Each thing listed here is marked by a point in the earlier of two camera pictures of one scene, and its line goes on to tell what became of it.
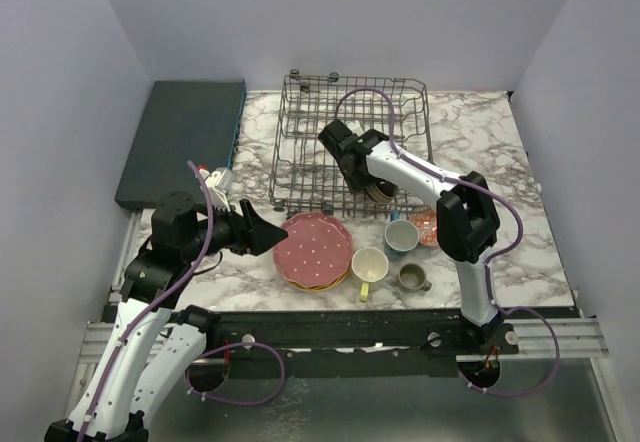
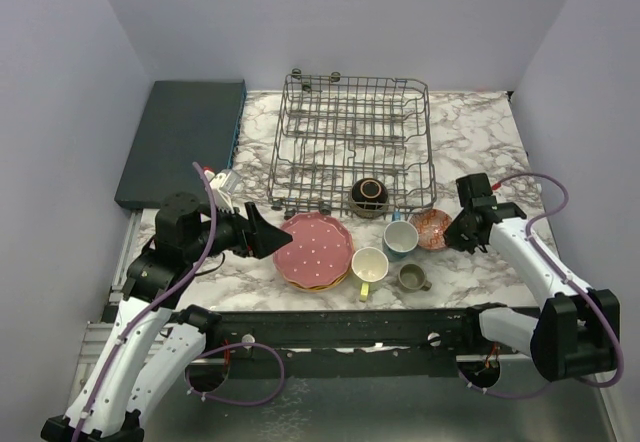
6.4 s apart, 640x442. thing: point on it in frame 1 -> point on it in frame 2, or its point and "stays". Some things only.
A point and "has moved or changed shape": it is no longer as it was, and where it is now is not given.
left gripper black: x=252 y=233 stays
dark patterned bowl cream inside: x=382 y=191 has moved or changed shape
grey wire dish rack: x=306 y=174 stays
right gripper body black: x=356 y=181 -> x=458 y=231
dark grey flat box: x=183 y=122 stays
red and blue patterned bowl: x=427 y=222 stays
